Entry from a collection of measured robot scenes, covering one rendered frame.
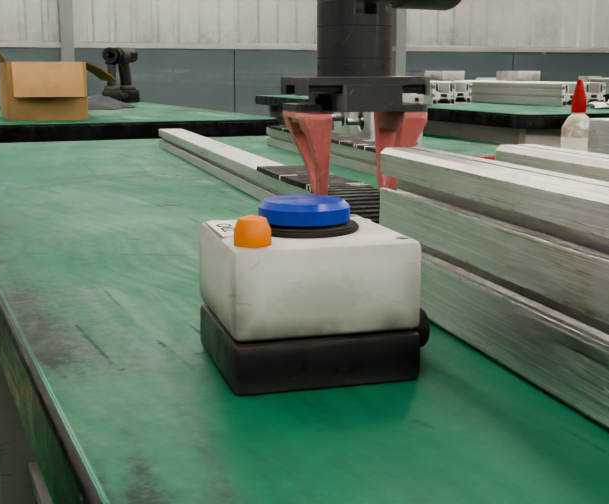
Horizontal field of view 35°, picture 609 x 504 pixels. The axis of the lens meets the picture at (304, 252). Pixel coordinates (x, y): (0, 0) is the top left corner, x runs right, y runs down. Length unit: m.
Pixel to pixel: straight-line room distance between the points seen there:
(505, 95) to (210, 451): 3.65
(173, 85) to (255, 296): 11.45
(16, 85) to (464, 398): 2.27
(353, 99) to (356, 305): 0.35
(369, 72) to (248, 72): 11.38
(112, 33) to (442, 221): 11.26
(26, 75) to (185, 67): 9.29
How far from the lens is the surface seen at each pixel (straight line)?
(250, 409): 0.38
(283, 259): 0.38
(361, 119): 1.58
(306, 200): 0.42
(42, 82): 2.61
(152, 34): 11.80
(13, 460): 1.85
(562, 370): 0.39
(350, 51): 0.73
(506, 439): 0.36
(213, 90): 11.96
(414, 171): 0.51
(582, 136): 1.19
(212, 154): 1.22
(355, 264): 0.39
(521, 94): 3.86
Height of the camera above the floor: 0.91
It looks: 11 degrees down
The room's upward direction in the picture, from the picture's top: straight up
